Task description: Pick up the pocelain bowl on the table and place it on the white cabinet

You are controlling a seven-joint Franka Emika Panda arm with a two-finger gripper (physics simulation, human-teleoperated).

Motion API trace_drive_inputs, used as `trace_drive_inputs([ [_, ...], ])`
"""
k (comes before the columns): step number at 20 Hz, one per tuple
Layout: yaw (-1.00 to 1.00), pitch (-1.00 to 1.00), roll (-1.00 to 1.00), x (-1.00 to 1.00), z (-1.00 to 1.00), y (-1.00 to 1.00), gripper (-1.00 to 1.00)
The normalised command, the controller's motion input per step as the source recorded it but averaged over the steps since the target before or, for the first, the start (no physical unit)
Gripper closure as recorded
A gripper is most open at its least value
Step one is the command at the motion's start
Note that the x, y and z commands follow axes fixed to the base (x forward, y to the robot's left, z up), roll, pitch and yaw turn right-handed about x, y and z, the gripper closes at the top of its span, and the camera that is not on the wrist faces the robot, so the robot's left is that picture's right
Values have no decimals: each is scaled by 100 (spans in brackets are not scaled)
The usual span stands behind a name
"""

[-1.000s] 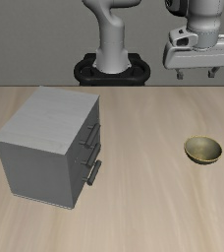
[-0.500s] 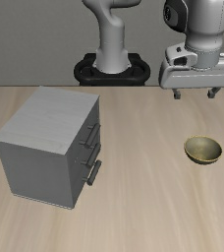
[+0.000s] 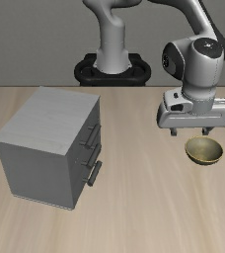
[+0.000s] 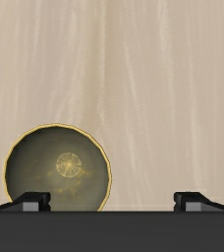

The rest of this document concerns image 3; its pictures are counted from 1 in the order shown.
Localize grey cabinet with drawers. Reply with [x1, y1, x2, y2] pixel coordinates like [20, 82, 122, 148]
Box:
[0, 85, 104, 211]

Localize olive porcelain bowl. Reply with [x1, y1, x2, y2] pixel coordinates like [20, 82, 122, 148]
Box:
[185, 135, 224, 166]

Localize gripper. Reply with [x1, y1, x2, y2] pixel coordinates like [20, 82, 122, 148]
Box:
[156, 87, 225, 137]

